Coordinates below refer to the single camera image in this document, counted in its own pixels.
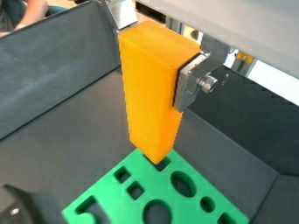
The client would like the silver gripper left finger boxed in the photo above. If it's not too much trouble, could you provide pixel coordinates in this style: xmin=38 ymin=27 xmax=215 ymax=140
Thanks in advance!
xmin=102 ymin=0 xmax=137 ymax=31

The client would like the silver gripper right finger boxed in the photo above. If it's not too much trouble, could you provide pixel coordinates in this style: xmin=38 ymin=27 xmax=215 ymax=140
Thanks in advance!
xmin=173 ymin=34 xmax=229 ymax=112

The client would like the orange rectangular block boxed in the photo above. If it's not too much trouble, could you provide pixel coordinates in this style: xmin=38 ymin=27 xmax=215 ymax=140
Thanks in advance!
xmin=118 ymin=21 xmax=200 ymax=164

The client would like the black object bottom left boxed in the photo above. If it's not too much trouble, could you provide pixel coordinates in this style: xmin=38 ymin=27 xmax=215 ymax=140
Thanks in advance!
xmin=0 ymin=184 xmax=42 ymax=224

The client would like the person in background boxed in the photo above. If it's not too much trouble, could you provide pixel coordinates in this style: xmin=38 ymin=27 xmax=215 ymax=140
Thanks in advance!
xmin=0 ymin=0 xmax=65 ymax=37

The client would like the dark grey bin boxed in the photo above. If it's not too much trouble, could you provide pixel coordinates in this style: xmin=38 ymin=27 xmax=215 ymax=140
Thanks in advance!
xmin=0 ymin=0 xmax=299 ymax=224

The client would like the green shape sorter board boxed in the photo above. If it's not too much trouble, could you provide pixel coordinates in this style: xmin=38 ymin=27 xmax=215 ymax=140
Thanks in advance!
xmin=61 ymin=150 xmax=248 ymax=224

